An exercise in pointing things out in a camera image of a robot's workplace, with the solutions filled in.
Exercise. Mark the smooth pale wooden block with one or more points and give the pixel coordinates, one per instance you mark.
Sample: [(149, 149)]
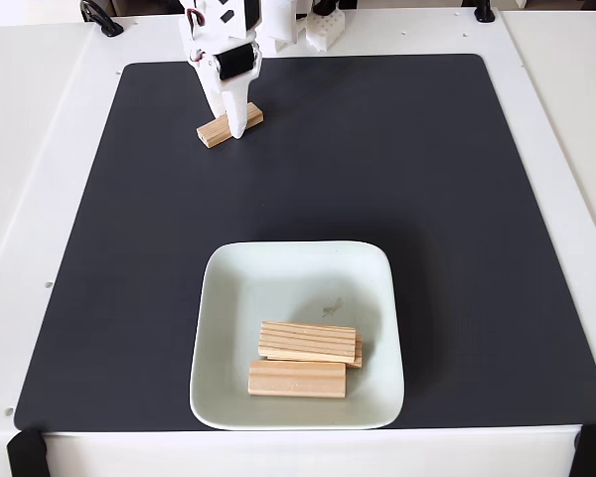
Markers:
[(295, 380)]

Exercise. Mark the pale square ceramic plate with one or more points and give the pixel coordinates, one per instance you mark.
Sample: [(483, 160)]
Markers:
[(278, 288)]

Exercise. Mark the grooved wooden block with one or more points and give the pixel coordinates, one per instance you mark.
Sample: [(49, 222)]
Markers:
[(305, 342), (213, 133), (358, 353)]

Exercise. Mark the black table mat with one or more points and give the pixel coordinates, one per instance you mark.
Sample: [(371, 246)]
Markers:
[(129, 248)]

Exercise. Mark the black table clamp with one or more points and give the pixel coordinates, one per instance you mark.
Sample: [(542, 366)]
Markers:
[(102, 17), (484, 11)]

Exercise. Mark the black base clamp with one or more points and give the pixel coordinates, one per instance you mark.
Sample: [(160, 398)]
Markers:
[(325, 6)]

